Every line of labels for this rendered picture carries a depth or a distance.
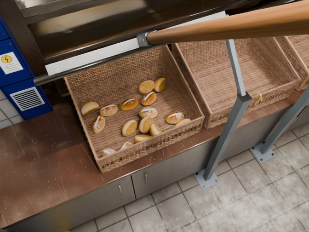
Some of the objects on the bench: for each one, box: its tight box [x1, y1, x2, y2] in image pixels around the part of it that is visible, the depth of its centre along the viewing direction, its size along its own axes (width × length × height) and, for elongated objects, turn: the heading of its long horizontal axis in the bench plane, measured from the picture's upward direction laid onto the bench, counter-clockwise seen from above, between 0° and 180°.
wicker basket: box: [63, 45, 205, 174], centre depth 135 cm, size 49×56×28 cm
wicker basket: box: [171, 37, 301, 130], centre depth 148 cm, size 49×56×28 cm
